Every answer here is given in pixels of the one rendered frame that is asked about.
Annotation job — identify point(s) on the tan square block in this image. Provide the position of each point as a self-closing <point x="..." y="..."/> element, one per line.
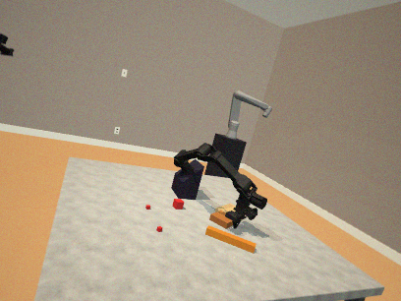
<point x="225" y="208"/>

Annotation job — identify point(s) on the small red cube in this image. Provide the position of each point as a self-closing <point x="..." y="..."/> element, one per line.
<point x="178" y="204"/>

